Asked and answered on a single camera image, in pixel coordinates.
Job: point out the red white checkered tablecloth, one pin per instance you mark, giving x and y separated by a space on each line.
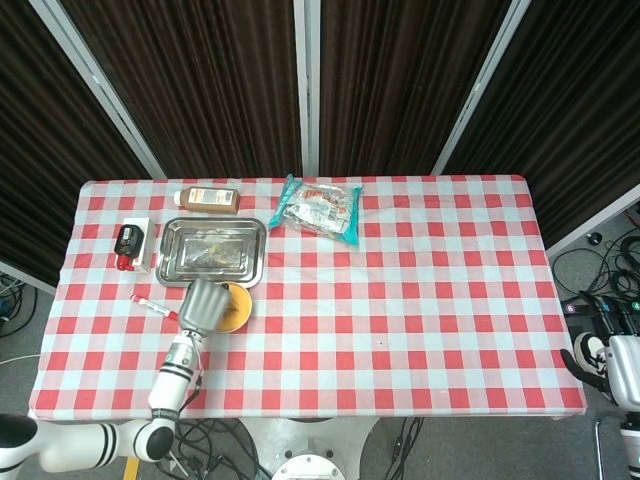
375 325

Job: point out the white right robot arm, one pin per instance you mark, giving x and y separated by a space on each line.
630 445

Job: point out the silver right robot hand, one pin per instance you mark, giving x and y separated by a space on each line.
625 370

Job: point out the beige round bowl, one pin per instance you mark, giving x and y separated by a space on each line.
248 315

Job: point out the dark curtain partition panel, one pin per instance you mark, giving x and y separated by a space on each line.
400 85
565 115
40 150
200 85

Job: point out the teal foil snack bag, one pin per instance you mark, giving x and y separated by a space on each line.
320 210

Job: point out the stainless steel tray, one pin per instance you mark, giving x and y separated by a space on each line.
215 245

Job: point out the brown bottle white cap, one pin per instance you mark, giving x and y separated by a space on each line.
210 200

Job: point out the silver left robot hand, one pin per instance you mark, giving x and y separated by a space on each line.
202 307

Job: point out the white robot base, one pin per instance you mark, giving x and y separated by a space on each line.
310 445

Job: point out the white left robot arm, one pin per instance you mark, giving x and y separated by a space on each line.
170 385

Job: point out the black power strip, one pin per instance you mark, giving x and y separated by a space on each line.
572 307

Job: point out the white marker red cap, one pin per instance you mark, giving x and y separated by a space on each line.
152 305

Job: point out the black red device on box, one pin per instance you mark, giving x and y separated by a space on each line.
149 245

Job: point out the black red battery pack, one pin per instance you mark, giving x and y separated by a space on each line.
129 240

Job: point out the white black sneaker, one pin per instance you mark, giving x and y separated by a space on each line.
592 350

